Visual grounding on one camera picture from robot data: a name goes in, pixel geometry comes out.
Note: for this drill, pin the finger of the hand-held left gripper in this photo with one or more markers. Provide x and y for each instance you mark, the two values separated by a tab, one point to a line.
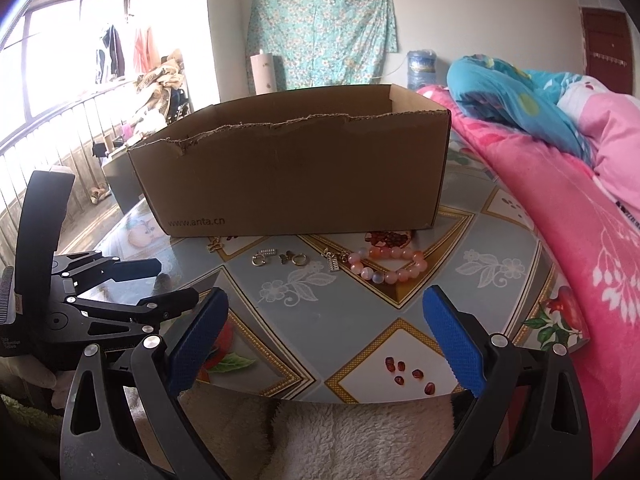
130	267
160	302

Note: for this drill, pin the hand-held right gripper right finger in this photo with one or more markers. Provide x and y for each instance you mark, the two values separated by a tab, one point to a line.
452	340

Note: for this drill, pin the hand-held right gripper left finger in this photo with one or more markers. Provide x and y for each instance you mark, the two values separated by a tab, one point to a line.
197	345

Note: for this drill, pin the small silver bar charm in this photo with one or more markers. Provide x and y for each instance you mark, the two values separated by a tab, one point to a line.
270	251

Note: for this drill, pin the small butterfly charm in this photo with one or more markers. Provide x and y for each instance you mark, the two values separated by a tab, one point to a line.
286	258

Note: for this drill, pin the silver abacus charm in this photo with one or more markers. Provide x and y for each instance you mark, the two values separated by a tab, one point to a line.
333	263

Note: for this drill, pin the brown cardboard box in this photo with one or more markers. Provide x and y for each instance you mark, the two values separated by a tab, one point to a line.
300	175

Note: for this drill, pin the person's left hand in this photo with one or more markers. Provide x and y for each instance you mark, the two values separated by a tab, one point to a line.
35	377

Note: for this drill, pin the pair of slippers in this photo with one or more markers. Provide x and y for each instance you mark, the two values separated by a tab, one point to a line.
100	194

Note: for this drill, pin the grey cabinet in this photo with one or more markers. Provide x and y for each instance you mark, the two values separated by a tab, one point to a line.
120	180

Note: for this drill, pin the fruit print tablecloth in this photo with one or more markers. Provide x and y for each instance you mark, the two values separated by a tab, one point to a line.
325	310

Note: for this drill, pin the metal balcony railing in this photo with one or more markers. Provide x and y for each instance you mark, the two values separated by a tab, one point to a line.
50	127

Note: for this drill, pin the pink container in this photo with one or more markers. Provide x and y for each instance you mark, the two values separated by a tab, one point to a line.
126	131

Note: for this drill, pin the white fluffy robe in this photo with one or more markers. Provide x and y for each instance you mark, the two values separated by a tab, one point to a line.
325	435

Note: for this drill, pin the pink floral blanket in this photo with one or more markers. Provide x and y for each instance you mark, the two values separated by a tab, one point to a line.
550	210

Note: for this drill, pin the pile of clothes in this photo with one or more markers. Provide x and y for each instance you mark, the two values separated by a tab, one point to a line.
162	77

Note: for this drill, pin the window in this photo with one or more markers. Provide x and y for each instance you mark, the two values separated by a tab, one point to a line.
75	50

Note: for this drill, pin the hanging dark jacket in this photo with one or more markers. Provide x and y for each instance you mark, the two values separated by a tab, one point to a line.
112	52

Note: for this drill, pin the hanging pink garment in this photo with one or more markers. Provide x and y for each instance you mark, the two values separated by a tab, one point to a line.
145	50

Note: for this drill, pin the blue and pink cartoon quilt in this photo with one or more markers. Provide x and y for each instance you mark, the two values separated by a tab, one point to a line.
500	90

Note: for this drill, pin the blue water jug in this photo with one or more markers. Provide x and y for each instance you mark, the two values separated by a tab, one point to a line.
421	67

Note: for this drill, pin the dark red door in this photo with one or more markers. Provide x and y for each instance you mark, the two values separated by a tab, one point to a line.
602	32

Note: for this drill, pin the teal floral wall cloth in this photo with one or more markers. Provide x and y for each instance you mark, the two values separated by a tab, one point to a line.
325	30

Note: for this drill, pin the wall hook rack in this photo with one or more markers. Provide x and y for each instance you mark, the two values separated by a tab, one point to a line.
607	58

